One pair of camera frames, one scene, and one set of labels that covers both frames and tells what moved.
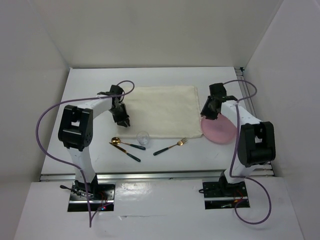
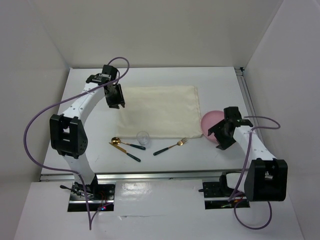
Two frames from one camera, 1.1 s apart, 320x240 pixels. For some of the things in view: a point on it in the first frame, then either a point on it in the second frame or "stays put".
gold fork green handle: x=180 y=142 stays put
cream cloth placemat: x=162 y=112 stays put
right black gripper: x=205 y=112 → x=224 y=144
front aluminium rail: x=143 y=176 stays put
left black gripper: x=119 y=120 → x=119 y=99
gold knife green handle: x=123 y=150 stays put
